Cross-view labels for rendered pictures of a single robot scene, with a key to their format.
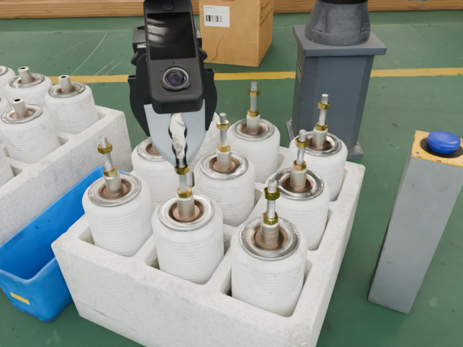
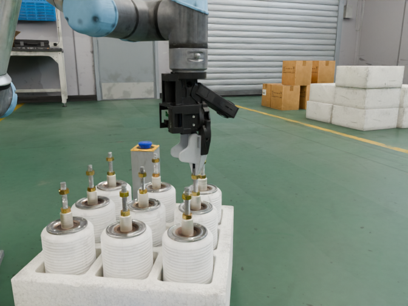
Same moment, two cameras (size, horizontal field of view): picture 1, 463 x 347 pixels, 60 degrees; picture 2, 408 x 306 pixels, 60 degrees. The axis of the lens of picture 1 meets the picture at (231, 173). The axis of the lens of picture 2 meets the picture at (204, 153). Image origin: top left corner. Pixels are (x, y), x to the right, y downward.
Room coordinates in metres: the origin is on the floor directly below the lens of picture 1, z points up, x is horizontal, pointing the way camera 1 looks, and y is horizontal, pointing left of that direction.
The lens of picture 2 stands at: (0.62, 0.75, 0.56)
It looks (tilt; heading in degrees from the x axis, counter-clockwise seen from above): 14 degrees down; 251
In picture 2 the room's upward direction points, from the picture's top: straight up
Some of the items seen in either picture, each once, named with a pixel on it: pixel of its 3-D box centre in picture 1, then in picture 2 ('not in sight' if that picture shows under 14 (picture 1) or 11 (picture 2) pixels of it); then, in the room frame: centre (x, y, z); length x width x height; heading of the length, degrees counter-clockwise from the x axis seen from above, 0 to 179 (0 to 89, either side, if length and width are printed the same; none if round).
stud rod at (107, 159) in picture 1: (107, 160); (187, 206); (0.45, 0.17, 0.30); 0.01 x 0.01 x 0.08
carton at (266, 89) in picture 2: not in sight; (275, 95); (-1.87, -3.54, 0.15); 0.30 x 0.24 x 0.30; 179
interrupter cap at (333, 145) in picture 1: (318, 143); (112, 185); (0.56, -0.15, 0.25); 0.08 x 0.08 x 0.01
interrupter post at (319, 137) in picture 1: (319, 137); (111, 180); (0.56, -0.15, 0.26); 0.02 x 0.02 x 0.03
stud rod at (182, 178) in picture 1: (183, 181); (195, 185); (0.40, 0.06, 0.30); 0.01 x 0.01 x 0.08
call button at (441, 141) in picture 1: (442, 143); (145, 145); (0.45, -0.28, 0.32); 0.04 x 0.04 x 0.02
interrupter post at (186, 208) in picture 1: (185, 204); (195, 201); (0.40, 0.06, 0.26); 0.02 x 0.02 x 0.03
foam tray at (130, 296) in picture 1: (227, 238); (146, 269); (0.51, 0.01, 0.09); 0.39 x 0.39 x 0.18; 65
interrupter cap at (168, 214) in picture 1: (186, 211); (195, 207); (0.40, 0.06, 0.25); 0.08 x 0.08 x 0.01
